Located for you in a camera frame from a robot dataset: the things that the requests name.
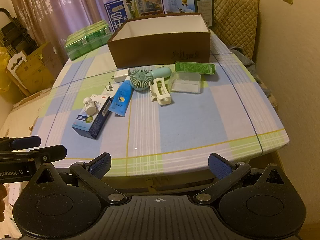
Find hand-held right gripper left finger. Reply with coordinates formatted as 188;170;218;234
30;152;128;205

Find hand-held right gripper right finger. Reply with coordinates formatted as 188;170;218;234
193;153;293;205

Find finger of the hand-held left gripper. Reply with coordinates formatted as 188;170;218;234
0;144;67;163
0;136;42;150

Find blue and white medicine box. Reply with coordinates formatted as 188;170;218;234
72;94;113;139

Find white pill bottle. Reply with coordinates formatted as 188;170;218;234
83;97;97;115

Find blue tube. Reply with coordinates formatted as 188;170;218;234
109;76;133;117

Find white plug charger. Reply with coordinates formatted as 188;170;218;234
104;82;120;98
111;70;131;83

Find clear plastic container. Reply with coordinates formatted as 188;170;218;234
168;72;202;94

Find white hair claw clip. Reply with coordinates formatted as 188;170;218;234
149;78;173;106

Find mint handheld fan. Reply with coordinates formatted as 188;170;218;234
130;67;172;91

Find green and white packet box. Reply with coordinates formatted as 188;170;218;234
174;61;216;76

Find brown cardboard box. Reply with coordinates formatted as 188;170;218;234
107;12;211;69

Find person's left hand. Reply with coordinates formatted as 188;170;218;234
0;184;7;212

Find yellow plastic bag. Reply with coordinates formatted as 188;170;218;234
0;46;12;100

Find brown shipping carton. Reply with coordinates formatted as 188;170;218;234
15;41;64;95

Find grey cloth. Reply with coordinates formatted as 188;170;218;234
227;44;258;80

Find green wrapped carton pack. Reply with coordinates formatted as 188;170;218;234
65;19;112;61

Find pink curtain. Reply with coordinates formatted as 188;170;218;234
7;0;173;63

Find beige quilted chair cover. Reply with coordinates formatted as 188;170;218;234
211;0;279;110

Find light blue milk carton box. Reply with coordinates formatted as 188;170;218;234
163;0;214;28

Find white cardboard handle piece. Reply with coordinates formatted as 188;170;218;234
5;51;28;80

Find black folding frame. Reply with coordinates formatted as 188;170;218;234
0;8;40;50

